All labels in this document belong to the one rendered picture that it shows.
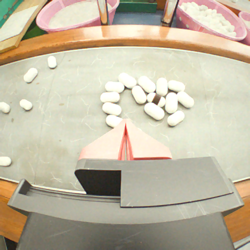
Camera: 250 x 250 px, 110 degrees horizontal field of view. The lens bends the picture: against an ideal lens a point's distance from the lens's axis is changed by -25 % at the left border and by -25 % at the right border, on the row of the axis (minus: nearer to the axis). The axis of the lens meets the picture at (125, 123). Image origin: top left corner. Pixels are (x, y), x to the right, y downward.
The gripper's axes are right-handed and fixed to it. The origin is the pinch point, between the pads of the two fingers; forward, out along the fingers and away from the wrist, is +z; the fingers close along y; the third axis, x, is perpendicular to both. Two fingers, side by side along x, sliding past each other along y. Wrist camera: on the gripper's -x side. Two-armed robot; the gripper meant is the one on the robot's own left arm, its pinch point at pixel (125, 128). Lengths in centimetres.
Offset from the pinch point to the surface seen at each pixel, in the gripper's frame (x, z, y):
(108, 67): -3.6, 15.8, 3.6
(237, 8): -31, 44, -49
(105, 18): -14.4, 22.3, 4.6
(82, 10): -21.3, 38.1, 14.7
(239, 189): 11.7, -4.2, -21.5
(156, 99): 0.4, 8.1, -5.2
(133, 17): -18.8, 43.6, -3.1
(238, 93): -0.6, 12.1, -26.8
